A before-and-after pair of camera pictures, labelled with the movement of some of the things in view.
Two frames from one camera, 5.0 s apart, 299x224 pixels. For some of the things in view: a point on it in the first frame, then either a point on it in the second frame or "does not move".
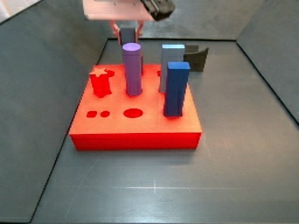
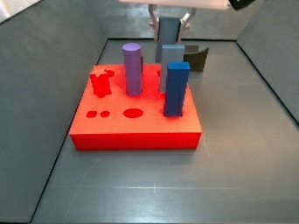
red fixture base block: x=126 y=122 does not move
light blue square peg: x=173 y=53 does not move
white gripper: x=116 y=10 -> x=220 y=4
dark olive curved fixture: x=196 y=58 does not move
